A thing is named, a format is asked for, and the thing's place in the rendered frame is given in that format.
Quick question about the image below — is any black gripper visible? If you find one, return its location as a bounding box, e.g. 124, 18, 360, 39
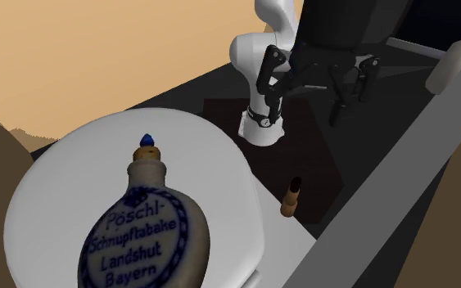
255, 0, 414, 128

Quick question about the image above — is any small brown bottle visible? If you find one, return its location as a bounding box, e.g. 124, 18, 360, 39
279, 177, 303, 218

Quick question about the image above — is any beige rounded cylinder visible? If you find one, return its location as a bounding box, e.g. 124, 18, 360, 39
425, 25, 461, 96

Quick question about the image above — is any grey flask with blue print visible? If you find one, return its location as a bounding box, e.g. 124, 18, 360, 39
77, 133, 211, 288

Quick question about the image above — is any white toilet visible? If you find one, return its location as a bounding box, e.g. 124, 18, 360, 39
2, 106, 319, 288

